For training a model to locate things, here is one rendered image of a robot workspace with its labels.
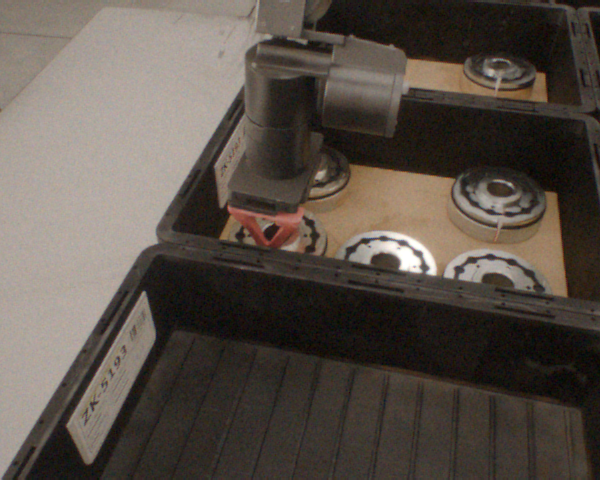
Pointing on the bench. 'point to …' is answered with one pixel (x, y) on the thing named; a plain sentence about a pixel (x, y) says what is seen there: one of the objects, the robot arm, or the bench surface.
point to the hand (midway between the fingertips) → (275, 229)
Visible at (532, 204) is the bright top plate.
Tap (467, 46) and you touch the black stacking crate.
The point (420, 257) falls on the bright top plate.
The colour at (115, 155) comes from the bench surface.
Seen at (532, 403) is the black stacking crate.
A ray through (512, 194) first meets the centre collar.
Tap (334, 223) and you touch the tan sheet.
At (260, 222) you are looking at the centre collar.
